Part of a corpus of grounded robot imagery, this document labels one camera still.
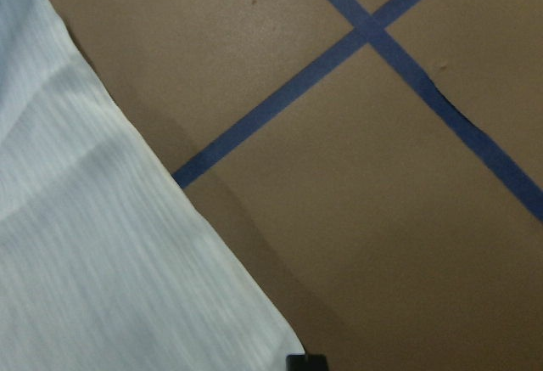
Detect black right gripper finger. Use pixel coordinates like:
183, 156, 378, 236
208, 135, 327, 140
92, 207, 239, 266
286, 353, 327, 371

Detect light blue button shirt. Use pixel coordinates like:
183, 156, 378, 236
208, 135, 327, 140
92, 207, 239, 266
1, 0, 303, 370

